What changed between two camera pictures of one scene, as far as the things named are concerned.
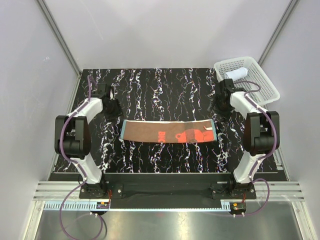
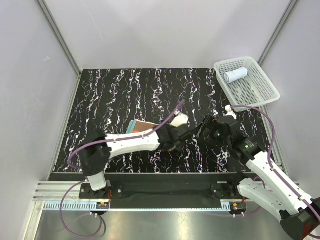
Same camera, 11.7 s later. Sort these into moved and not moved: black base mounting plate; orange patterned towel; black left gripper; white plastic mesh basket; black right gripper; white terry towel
Moved: orange patterned towel; black left gripper; black right gripper
Not moved: black base mounting plate; white terry towel; white plastic mesh basket
